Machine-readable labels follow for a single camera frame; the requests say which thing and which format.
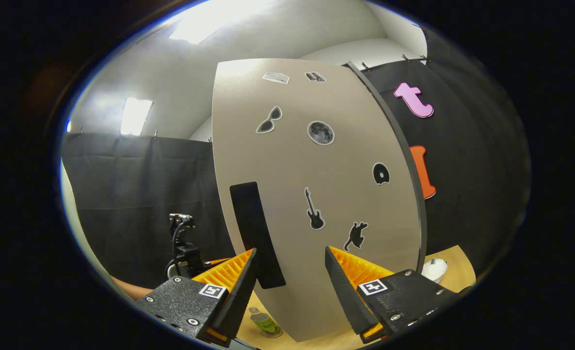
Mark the clear bottle with green label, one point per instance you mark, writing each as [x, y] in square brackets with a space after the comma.
[263, 321]

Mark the black backdrop cloth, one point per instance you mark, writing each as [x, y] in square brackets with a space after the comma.
[146, 194]

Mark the white lidded ceramic jar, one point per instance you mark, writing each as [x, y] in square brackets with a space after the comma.
[434, 270]

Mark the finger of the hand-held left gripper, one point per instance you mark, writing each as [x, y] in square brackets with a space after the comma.
[215, 262]

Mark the brown round coaster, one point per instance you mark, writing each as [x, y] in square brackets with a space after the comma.
[276, 334]

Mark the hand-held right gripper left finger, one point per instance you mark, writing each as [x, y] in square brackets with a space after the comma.
[236, 301]

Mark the beige cabinet door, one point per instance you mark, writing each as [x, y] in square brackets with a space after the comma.
[292, 160]

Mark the grey cabinet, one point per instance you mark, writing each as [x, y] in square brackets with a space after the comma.
[422, 243]

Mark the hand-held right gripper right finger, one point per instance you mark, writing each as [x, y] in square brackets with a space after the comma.
[348, 296]

